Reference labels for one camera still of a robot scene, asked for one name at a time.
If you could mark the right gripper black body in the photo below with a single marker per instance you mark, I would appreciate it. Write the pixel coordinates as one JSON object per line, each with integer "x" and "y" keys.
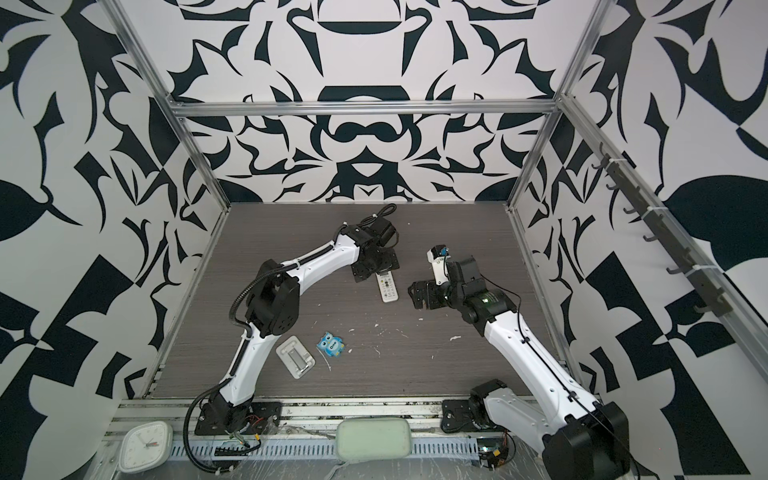
{"x": 444, "y": 295}

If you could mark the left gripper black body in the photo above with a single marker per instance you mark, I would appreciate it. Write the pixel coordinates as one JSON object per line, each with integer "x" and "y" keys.
{"x": 385, "y": 261}

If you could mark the white remote control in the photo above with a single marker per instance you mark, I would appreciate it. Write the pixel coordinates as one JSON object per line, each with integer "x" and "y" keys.
{"x": 387, "y": 287}

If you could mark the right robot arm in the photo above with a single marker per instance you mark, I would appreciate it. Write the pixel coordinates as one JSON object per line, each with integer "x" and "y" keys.
{"x": 576, "y": 436}

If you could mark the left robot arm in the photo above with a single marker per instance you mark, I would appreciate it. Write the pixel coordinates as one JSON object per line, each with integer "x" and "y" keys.
{"x": 269, "y": 306}

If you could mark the white phone stand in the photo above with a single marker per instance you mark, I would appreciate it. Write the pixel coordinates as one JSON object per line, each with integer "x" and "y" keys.
{"x": 295, "y": 357}

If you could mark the green sponge pad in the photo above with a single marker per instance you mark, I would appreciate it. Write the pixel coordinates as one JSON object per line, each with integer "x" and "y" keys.
{"x": 360, "y": 440}

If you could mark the small circuit board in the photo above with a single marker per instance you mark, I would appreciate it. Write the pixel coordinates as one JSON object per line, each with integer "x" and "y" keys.
{"x": 493, "y": 452}

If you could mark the white square clock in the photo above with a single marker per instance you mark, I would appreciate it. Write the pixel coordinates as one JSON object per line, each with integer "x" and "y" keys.
{"x": 145, "y": 447}

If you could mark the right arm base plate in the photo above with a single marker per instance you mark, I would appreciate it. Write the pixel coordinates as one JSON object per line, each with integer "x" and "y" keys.
{"x": 456, "y": 417}

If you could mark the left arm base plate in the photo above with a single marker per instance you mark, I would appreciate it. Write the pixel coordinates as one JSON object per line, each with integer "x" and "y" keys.
{"x": 253, "y": 418}

